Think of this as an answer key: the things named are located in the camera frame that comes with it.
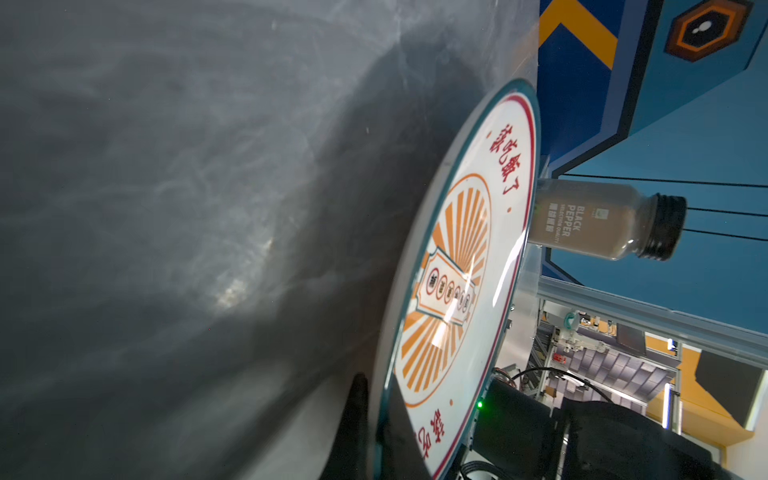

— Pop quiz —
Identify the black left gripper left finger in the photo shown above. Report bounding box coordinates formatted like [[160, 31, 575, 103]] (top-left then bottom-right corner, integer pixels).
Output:
[[319, 373, 369, 480]]

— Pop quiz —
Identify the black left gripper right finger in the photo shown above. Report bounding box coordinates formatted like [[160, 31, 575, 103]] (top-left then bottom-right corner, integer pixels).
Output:
[[379, 407, 431, 480]]

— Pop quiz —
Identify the orange sunburst plate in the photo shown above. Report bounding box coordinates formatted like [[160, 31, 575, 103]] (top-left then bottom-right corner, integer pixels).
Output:
[[367, 79, 541, 479]]

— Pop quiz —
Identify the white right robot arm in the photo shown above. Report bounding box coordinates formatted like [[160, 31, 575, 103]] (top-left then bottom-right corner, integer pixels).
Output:
[[471, 380, 734, 479]]

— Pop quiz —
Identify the small jar black lid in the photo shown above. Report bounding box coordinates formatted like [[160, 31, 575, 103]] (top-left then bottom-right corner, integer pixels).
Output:
[[527, 178, 688, 262]]

